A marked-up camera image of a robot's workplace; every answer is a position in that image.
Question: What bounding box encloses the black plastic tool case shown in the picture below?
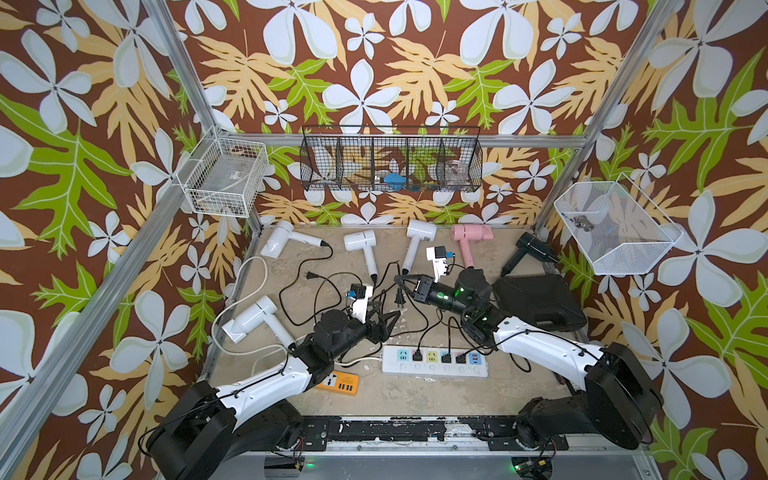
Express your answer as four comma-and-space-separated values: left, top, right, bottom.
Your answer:
493, 274, 588, 332

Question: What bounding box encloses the black wire basket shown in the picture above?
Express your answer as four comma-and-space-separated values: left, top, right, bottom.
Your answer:
297, 125, 483, 192

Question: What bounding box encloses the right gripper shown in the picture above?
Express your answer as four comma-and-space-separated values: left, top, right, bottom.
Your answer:
395, 277, 477, 324

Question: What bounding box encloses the pink hair dryer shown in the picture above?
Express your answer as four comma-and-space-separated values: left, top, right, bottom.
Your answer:
451, 224, 494, 268

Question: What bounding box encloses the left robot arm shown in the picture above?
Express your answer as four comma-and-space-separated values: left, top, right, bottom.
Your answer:
138, 310, 401, 479

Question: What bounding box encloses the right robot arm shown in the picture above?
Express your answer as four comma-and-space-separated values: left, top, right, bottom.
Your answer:
394, 268, 663, 450

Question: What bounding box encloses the black hair dryer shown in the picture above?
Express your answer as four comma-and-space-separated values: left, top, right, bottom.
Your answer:
501, 232, 559, 276

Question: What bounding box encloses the orange power strip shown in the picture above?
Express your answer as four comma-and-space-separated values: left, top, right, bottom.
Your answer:
316, 371, 360, 396

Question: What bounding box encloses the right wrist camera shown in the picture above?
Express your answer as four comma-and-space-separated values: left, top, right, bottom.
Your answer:
426, 246, 454, 281

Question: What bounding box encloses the white wire basket left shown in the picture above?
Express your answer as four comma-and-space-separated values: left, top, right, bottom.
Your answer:
177, 137, 269, 218

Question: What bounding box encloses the pink dryer black cable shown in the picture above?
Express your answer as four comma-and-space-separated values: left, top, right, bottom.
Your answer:
440, 314, 463, 364

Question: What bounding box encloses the far left dryer cable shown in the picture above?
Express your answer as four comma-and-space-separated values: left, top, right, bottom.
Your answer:
278, 241, 343, 328

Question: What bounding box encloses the large white hair dryer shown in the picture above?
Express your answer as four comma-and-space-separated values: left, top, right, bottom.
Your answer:
223, 296, 295, 347

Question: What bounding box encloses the white multicolour power strip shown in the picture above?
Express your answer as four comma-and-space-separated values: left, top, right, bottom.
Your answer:
381, 345, 489, 378

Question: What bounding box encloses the white hair dryer far left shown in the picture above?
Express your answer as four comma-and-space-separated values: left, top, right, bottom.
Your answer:
260, 220, 328, 259

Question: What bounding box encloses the large dryer white cable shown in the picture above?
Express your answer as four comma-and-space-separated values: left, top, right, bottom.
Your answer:
209, 256, 385, 376

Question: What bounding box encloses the black mounting rail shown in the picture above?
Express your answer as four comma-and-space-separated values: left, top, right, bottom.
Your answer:
245, 415, 570, 452

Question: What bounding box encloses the white mesh basket right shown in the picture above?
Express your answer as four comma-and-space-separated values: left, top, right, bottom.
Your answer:
554, 174, 683, 276

